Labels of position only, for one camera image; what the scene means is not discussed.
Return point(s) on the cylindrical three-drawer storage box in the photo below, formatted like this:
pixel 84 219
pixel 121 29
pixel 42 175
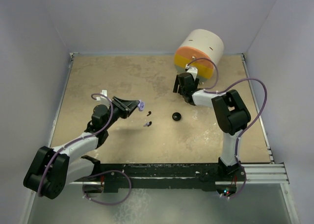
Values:
pixel 204 48

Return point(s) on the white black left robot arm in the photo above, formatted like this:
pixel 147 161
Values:
pixel 52 168

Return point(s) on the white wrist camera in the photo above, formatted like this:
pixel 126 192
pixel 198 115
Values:
pixel 192 70
pixel 101 98

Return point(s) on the aluminium table frame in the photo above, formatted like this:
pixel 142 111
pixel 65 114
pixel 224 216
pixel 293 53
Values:
pixel 151 144

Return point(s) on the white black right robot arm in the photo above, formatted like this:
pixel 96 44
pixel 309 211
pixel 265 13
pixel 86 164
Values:
pixel 231 113

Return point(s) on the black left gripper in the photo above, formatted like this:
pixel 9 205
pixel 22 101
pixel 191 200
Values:
pixel 125 107

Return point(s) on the purple round earbud charging case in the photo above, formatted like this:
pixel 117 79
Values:
pixel 141 105

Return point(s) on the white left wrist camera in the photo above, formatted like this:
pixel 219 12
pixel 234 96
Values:
pixel 101 98

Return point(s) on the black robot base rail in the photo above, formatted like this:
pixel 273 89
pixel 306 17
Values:
pixel 200 176

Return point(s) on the black purple earbud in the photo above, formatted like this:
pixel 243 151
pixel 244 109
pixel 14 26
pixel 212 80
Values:
pixel 148 124

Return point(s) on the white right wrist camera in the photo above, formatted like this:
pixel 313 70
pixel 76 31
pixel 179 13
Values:
pixel 192 70

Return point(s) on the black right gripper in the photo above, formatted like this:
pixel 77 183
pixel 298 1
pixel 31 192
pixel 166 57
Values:
pixel 177 84

